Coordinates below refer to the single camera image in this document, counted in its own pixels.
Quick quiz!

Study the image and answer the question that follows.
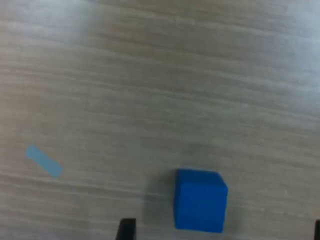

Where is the blue cube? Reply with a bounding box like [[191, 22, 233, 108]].
[[173, 168, 229, 234]]

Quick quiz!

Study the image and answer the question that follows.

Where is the blue tape piece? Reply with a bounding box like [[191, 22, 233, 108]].
[[24, 143, 64, 179]]

